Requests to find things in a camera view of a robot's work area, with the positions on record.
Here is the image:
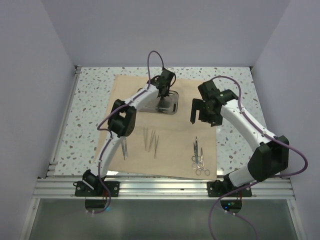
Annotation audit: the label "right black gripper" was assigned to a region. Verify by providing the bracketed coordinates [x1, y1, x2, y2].
[190, 98, 223, 127]

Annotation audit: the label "steel tweezers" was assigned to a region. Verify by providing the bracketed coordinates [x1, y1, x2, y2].
[153, 135, 159, 159]
[148, 129, 156, 152]
[143, 126, 148, 150]

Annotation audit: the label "beige cloth surgical kit wrap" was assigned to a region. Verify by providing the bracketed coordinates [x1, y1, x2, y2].
[108, 79, 217, 181]

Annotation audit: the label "steel surgical scissors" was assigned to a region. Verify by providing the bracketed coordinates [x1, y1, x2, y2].
[191, 136, 203, 164]

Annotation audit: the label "steel ring-handled forceps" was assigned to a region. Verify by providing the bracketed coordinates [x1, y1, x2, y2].
[191, 141, 203, 169]

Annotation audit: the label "steel hemostat forceps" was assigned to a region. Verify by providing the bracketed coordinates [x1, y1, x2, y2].
[195, 148, 210, 176]

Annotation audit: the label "steel scalpel handle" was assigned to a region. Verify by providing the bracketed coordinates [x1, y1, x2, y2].
[121, 142, 126, 160]
[123, 138, 128, 158]

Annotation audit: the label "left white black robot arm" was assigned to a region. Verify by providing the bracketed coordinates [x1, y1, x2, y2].
[82, 68, 177, 197]

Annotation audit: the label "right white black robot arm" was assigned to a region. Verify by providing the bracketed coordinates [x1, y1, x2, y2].
[190, 80, 289, 197]

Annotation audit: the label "steel instrument tray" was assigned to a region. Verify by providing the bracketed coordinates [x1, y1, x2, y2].
[139, 90, 179, 115]

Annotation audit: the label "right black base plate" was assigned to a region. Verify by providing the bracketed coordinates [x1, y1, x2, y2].
[206, 180, 253, 198]

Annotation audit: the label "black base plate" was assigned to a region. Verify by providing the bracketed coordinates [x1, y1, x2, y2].
[73, 181, 120, 198]
[206, 180, 253, 198]

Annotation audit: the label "aluminium front rail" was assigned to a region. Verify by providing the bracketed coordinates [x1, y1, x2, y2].
[32, 175, 296, 200]

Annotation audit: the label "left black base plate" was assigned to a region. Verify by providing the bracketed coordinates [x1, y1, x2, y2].
[73, 181, 120, 198]

